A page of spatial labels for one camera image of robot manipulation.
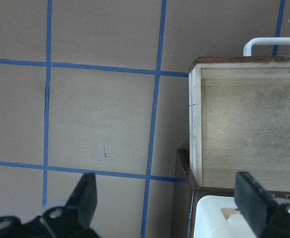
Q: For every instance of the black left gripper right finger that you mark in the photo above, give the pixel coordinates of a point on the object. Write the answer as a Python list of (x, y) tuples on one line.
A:
[(254, 202)]

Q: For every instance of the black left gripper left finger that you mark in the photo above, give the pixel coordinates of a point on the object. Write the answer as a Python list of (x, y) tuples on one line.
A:
[(83, 199)]

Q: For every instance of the light wooden drawer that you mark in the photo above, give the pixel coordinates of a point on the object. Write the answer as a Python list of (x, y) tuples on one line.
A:
[(239, 118)]

